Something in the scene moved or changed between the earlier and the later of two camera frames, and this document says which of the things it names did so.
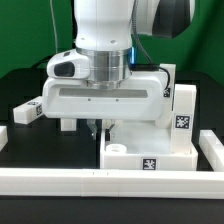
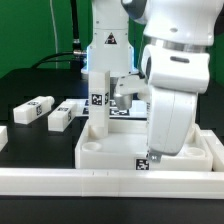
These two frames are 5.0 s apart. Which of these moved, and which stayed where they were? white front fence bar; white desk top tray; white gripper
Moved: white gripper; white desk top tray
Stayed: white front fence bar
